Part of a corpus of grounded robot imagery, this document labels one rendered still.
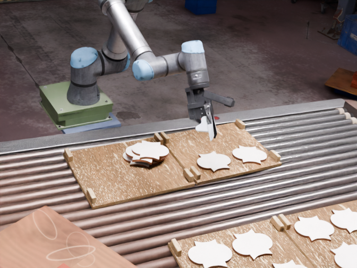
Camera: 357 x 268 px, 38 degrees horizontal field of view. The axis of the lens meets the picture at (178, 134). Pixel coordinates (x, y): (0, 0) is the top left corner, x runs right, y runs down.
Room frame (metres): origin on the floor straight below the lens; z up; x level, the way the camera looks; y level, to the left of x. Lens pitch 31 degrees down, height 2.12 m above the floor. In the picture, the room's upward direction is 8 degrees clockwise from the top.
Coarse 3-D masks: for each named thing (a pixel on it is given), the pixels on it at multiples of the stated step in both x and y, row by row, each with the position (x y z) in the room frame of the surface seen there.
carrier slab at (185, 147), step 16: (224, 128) 2.04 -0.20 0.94; (240, 128) 2.06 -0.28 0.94; (176, 144) 1.86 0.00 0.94; (192, 144) 1.87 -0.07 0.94; (208, 144) 1.89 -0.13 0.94; (224, 144) 1.91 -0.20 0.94; (240, 144) 1.92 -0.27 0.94; (256, 144) 1.94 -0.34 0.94; (176, 160) 1.75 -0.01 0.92; (192, 160) 1.75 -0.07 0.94; (272, 160) 1.83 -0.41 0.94; (208, 176) 1.66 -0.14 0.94; (224, 176) 1.67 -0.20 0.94
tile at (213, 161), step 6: (204, 156) 1.77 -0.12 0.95; (210, 156) 1.78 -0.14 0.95; (216, 156) 1.79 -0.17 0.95; (222, 156) 1.79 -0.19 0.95; (198, 162) 1.73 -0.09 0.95; (204, 162) 1.73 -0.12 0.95; (210, 162) 1.74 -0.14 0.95; (216, 162) 1.74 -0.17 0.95; (222, 162) 1.75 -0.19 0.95; (228, 162) 1.76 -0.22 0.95; (204, 168) 1.70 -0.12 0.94; (210, 168) 1.70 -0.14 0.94; (216, 168) 1.70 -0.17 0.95; (222, 168) 1.71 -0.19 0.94; (228, 168) 1.72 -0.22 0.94
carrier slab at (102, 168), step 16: (112, 144) 1.79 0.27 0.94; (128, 144) 1.81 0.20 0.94; (80, 160) 1.65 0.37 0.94; (96, 160) 1.66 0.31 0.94; (112, 160) 1.68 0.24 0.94; (80, 176) 1.55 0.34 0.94; (96, 176) 1.56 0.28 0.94; (112, 176) 1.57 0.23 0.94; (128, 176) 1.59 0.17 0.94; (144, 176) 1.60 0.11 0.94; (160, 176) 1.61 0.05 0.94; (176, 176) 1.63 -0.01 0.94; (96, 192) 1.46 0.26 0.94; (112, 192) 1.48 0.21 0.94; (128, 192) 1.49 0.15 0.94; (144, 192) 1.50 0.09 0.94; (160, 192) 1.52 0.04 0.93; (96, 208) 1.39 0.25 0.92
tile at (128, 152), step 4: (128, 148) 1.71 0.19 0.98; (128, 152) 1.68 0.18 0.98; (128, 156) 1.67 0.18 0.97; (132, 156) 1.66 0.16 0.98; (136, 156) 1.66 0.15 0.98; (132, 160) 1.63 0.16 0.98; (136, 160) 1.64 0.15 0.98; (140, 160) 1.64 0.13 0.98; (144, 160) 1.64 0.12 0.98; (148, 160) 1.65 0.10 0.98; (152, 160) 1.66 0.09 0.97
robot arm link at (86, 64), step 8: (80, 48) 2.14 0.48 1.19; (88, 48) 2.14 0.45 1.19; (72, 56) 2.07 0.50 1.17; (80, 56) 2.06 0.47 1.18; (88, 56) 2.07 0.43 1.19; (96, 56) 2.09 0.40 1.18; (72, 64) 2.06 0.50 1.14; (80, 64) 2.04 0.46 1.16; (88, 64) 2.05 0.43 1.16; (96, 64) 2.08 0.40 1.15; (104, 64) 2.10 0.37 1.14; (72, 72) 2.06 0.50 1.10; (80, 72) 2.05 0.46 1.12; (88, 72) 2.05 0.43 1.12; (96, 72) 2.08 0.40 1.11; (72, 80) 2.06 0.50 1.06; (80, 80) 2.05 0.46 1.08; (88, 80) 2.06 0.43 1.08
